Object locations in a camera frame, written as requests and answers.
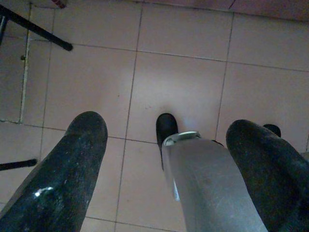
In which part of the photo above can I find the black stand leg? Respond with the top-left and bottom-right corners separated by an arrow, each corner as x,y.
0,159 -> 38,172
0,4 -> 73,52

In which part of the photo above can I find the black robot right foot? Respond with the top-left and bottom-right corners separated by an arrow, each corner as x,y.
262,123 -> 282,138

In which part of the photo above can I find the black robot foot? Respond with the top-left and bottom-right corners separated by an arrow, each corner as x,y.
155,113 -> 179,171
262,123 -> 282,138

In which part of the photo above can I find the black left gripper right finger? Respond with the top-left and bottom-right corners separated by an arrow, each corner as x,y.
225,119 -> 309,232

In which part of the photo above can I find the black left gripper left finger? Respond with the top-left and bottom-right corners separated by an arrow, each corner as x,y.
0,111 -> 109,232

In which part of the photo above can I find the black robot left foot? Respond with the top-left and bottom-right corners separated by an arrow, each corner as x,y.
155,113 -> 179,171

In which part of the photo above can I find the silver robot left leg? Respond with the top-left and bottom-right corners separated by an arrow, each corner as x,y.
161,131 -> 269,232

